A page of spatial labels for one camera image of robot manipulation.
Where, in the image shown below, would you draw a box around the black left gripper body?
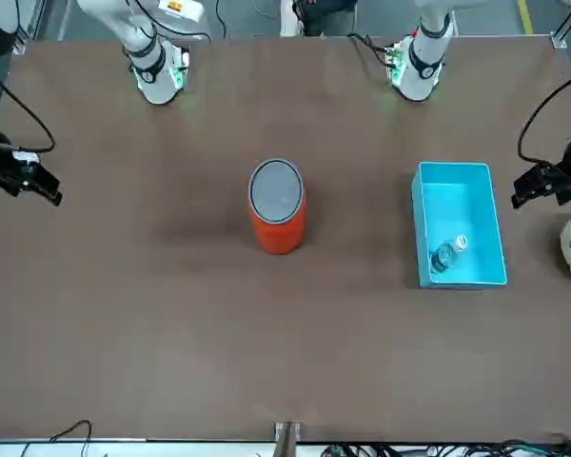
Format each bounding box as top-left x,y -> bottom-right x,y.
538,161 -> 571,207

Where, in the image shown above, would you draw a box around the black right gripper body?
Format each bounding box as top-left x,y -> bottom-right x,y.
0,150 -> 43,197

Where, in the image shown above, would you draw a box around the clear water bottle white cap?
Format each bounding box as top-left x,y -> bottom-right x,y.
429,234 -> 470,275

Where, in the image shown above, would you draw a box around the blue plastic tray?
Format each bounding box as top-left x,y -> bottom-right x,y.
411,161 -> 508,290

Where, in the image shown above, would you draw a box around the orange cylindrical bin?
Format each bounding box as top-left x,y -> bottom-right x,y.
246,158 -> 308,256

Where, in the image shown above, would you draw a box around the person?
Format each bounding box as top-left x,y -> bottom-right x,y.
280,0 -> 359,38

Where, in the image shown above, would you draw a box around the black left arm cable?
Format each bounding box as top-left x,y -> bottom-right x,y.
517,66 -> 571,167

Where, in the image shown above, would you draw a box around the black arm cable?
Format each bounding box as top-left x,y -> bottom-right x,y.
517,66 -> 571,167
0,59 -> 57,154

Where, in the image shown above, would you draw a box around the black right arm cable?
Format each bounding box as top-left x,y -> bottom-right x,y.
0,59 -> 57,154

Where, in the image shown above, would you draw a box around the aluminium frame post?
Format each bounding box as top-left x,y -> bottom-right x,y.
550,0 -> 571,50
12,0 -> 47,53

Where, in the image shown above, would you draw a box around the black left foot cable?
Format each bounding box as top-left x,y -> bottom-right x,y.
346,31 -> 394,68

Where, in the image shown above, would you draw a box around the thin black table-edge cable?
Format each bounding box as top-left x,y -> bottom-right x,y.
49,418 -> 94,457

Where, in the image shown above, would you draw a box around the tangled black cables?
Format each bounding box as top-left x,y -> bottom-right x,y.
323,431 -> 571,457

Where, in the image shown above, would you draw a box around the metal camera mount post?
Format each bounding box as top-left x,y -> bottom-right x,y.
274,421 -> 302,457

